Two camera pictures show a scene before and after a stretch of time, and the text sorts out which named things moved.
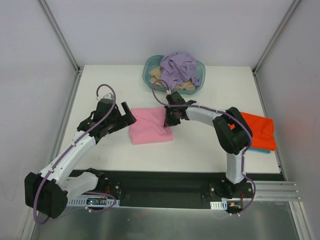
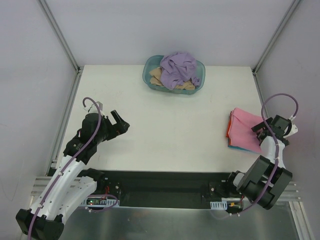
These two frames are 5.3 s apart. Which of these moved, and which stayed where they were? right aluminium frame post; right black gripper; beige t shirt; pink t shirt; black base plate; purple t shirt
Moved: pink t shirt; right black gripper
Stayed: beige t shirt; black base plate; purple t shirt; right aluminium frame post
